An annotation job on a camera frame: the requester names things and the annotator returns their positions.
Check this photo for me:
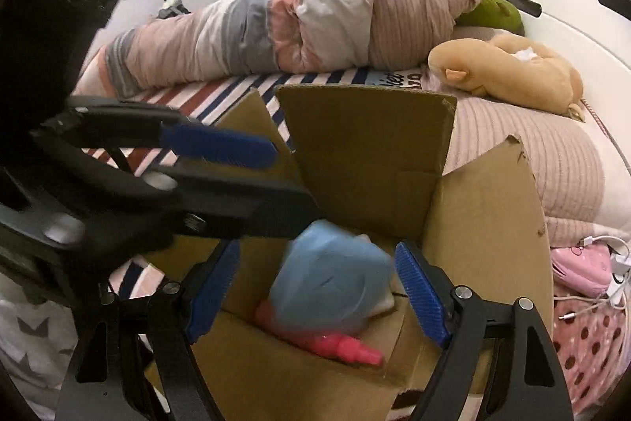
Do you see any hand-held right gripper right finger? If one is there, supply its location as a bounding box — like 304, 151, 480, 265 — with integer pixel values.
394, 240, 575, 421

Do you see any rolled striped pink comforter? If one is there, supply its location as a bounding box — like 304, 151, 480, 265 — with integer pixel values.
74, 0, 485, 99

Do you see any beige ribbed pillow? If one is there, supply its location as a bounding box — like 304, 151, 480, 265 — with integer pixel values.
419, 76, 608, 250

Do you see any white charger plug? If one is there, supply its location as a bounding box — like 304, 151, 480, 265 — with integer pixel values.
607, 252, 631, 304

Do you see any green plush toy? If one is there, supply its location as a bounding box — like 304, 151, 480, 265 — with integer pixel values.
456, 0, 525, 35

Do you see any pink plastic toy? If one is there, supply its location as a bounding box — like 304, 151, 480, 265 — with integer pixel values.
254, 300, 385, 368

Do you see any white star print cloth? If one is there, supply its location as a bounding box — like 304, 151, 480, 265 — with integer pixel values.
0, 272, 82, 418

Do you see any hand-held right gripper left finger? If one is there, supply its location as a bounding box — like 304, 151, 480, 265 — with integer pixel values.
54, 240, 242, 421

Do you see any white charging cable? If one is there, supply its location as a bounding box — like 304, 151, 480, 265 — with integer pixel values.
552, 235, 631, 320

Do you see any pink plush pouch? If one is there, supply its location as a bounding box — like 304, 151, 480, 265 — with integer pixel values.
549, 243, 625, 299

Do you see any brown cardboard box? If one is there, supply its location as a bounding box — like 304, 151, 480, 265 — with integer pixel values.
143, 84, 556, 421

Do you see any striped bed sheet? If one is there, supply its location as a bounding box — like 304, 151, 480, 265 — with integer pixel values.
74, 66, 435, 298

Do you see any pink polka dot cloth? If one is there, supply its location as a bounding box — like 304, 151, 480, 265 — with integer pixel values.
552, 295, 628, 413

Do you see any black headboard handle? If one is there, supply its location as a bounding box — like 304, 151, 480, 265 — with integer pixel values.
596, 0, 631, 23

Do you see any black and white object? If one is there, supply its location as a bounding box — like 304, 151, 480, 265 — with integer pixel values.
157, 0, 191, 21

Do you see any light blue plush toy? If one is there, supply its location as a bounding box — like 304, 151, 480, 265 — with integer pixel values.
269, 220, 396, 336

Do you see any tan plush dog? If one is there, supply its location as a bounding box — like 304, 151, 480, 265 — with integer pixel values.
427, 33, 588, 122

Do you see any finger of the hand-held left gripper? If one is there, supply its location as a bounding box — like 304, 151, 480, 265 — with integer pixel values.
44, 165, 322, 255
37, 99, 278, 170

